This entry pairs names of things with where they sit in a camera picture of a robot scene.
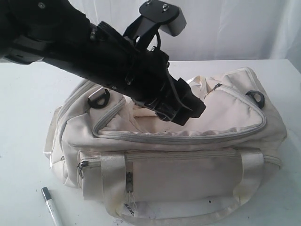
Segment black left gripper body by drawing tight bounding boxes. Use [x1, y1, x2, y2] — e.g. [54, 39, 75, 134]
[122, 50, 180, 118]

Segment cream fabric duffel bag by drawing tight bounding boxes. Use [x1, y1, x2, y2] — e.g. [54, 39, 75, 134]
[44, 67, 287, 226]

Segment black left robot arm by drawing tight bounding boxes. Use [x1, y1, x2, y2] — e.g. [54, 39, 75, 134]
[0, 0, 206, 125]

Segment silver black marker pen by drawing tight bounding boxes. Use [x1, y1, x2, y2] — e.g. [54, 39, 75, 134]
[41, 187, 64, 226]

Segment white backdrop curtain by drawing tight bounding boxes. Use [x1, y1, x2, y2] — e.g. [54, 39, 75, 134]
[0, 0, 301, 63]

